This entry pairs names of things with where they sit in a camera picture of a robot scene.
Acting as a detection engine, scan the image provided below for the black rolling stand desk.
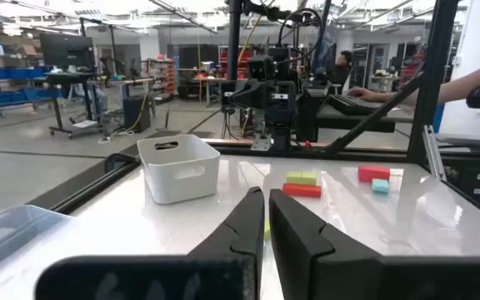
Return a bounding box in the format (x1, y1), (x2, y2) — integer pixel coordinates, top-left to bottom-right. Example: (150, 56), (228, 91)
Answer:
(44, 70), (104, 140)

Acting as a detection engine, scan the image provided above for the shelf with red bins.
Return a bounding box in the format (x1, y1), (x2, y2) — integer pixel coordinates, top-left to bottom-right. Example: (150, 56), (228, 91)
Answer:
(145, 57), (178, 97)

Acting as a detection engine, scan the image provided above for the black monitor on stand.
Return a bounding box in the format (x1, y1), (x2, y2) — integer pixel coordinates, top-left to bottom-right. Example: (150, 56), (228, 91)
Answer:
(38, 32), (96, 73)

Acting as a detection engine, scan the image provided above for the yellow hanging cable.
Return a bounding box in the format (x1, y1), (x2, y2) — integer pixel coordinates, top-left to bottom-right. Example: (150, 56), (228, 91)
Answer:
(237, 15), (263, 64)

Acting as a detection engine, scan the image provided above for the black tripod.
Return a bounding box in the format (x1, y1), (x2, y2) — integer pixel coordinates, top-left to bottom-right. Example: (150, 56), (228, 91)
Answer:
(219, 106), (242, 140)

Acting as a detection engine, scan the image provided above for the black side desk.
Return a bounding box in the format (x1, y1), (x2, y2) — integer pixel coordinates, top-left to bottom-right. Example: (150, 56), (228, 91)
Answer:
(315, 101), (415, 135)

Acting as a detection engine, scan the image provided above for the clear plastic bin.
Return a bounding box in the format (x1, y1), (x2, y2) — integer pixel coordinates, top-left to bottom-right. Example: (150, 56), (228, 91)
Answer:
(0, 203), (77, 281)

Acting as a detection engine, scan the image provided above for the black rounded case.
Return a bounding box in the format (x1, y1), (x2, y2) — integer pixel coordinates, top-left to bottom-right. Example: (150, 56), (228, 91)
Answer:
(104, 152), (142, 174)

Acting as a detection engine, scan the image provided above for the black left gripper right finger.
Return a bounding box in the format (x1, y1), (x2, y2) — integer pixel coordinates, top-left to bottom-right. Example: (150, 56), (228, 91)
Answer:
(268, 188), (480, 300)

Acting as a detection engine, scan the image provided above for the white plastic bin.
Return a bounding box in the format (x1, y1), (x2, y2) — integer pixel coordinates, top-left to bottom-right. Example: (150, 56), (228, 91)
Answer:
(137, 133), (222, 206)

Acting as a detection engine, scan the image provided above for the black hazard-striped floor mat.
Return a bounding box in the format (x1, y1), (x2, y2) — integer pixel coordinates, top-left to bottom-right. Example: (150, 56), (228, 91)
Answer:
(146, 129), (216, 140)

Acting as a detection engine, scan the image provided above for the red block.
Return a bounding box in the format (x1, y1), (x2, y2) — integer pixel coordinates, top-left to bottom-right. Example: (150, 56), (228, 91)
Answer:
(357, 164), (392, 183)
(282, 182), (323, 199)

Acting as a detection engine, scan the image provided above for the black keyboard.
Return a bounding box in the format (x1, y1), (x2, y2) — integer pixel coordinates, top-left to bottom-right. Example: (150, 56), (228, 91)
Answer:
(326, 94), (386, 117)

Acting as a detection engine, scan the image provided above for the person's hand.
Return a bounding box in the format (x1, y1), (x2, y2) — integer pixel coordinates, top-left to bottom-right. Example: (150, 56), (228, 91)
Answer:
(346, 86), (382, 103)

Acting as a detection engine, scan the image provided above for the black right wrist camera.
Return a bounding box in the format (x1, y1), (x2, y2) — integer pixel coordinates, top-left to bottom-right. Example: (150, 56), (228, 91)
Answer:
(247, 55), (277, 83)

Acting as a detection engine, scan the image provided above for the teal block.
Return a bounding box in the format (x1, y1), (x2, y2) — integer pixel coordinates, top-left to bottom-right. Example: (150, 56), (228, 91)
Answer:
(371, 177), (391, 195)

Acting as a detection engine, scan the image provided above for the silver aluminium bracket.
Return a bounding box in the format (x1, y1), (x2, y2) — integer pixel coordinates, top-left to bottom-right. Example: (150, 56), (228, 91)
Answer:
(422, 123), (448, 181)

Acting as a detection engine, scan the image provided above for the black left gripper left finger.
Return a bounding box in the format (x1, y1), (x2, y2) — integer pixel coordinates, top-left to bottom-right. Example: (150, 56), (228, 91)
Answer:
(34, 186), (265, 300)

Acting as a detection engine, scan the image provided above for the person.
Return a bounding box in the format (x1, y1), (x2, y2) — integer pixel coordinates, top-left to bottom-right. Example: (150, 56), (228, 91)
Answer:
(379, 54), (480, 106)
(327, 49), (354, 95)

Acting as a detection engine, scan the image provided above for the black computer tower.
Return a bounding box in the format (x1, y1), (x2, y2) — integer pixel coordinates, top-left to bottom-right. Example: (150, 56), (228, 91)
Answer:
(122, 96), (153, 134)

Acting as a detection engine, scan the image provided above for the black hanging cable loop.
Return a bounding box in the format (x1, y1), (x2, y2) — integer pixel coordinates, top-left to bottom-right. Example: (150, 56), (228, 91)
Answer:
(276, 7), (325, 64)

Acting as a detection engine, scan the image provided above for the blue storage bins shelf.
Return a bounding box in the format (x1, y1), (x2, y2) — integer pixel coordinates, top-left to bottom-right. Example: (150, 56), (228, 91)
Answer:
(0, 40), (54, 118)

